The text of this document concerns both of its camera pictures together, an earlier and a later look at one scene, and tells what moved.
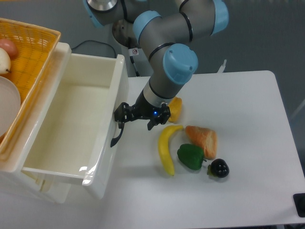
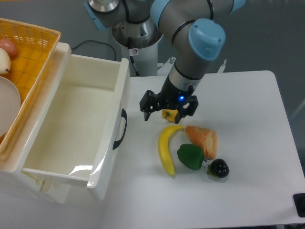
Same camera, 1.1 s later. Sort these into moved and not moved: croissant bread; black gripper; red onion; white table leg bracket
Moved: black gripper
Not moved: white table leg bracket; red onion; croissant bread
